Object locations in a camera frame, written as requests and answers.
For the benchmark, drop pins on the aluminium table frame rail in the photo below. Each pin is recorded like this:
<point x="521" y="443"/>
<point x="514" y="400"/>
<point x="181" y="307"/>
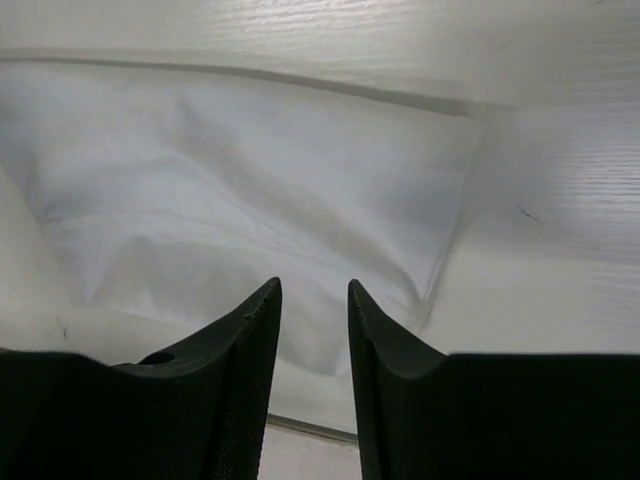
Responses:
<point x="318" y="431"/>

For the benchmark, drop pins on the white skirt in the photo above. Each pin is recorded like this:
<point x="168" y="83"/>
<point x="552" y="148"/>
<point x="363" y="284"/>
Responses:
<point x="172" y="195"/>

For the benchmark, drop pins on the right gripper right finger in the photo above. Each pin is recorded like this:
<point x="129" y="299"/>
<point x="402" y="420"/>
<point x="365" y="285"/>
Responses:
<point x="423" y="414"/>

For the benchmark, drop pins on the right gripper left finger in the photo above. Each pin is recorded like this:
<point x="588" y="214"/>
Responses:
<point x="196" y="409"/>

